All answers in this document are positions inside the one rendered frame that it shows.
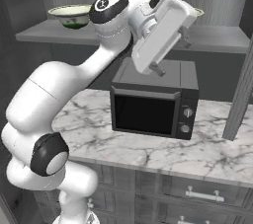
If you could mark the grey cabinet shelf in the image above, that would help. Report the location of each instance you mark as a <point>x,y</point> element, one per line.
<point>210,38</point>

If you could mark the black microwave door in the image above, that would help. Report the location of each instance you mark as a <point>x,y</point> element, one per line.
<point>145,114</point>

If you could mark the grey cabinet door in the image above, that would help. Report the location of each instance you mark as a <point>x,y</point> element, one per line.
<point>239,96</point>

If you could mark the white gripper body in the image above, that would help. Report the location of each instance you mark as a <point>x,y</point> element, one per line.
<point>161,34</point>

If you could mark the grey drawer front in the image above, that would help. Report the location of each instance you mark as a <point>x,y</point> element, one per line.
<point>204,185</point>
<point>197,213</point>
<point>113,175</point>
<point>113,201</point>

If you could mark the silver microwave knob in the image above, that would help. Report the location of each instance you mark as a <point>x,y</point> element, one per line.
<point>185,128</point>
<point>188,112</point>

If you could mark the black microwave oven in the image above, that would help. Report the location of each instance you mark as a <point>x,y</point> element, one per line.
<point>184,80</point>

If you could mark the white bowl with green base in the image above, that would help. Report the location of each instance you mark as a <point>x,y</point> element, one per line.
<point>71,15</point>
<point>199,12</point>

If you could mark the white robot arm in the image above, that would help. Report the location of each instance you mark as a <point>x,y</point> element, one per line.
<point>62,83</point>

